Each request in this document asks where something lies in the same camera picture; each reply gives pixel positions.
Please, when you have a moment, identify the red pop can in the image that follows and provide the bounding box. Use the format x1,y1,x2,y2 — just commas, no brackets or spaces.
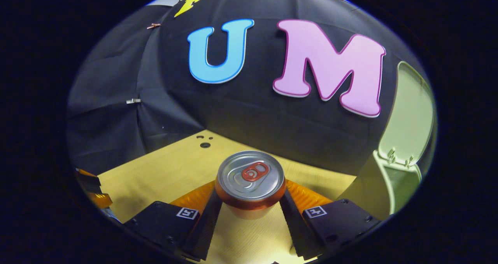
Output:
215,150,287,220

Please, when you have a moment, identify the white desktop garbage bin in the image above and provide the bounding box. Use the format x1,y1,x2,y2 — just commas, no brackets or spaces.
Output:
338,61,435,221

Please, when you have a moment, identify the black backdrop cloth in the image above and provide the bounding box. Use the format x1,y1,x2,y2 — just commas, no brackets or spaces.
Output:
66,0,428,177

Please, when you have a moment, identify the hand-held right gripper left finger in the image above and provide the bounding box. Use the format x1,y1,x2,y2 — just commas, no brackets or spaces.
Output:
124,180,223,261

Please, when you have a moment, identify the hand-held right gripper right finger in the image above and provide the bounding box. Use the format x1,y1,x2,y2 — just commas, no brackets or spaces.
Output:
279,178,382,260

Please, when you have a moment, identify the wooden desktop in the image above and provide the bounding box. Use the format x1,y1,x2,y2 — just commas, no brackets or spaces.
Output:
97,130,358,264

